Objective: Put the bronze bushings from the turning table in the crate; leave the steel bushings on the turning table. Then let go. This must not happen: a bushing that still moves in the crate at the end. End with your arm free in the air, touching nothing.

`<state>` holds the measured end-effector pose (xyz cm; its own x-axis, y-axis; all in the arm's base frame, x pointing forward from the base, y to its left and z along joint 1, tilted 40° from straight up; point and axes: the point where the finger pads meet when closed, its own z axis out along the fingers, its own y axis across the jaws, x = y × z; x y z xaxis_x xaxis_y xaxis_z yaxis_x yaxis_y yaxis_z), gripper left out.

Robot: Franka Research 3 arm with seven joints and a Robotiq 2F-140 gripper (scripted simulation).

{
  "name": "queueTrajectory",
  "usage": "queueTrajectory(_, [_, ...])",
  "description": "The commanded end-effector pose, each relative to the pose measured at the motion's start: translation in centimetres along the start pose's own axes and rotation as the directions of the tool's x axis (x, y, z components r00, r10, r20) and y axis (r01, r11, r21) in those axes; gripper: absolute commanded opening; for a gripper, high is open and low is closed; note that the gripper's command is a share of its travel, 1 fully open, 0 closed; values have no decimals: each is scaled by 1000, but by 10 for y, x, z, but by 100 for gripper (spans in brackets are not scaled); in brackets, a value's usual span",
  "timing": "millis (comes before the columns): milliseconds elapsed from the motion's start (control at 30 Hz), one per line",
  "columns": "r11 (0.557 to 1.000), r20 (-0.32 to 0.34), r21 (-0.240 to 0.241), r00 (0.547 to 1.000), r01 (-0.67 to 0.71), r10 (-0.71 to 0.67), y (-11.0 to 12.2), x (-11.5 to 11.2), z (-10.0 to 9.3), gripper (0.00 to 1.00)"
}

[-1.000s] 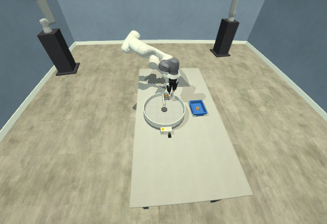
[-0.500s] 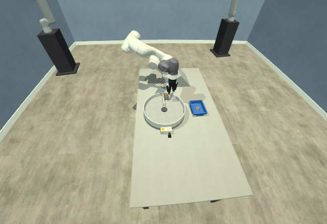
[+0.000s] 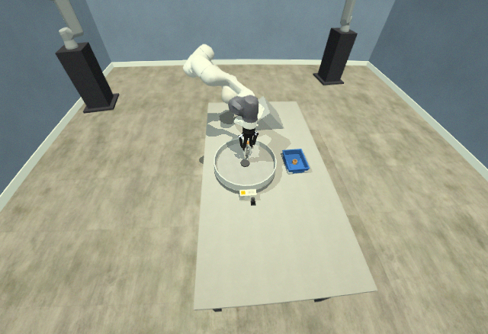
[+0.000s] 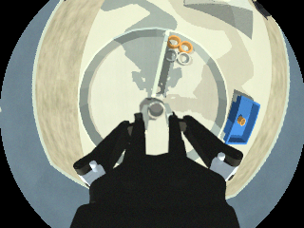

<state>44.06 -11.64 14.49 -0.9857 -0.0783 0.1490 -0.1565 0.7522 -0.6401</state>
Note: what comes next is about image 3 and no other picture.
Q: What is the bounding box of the blue shallow tray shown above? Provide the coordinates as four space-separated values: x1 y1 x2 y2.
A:
281 149 310 174

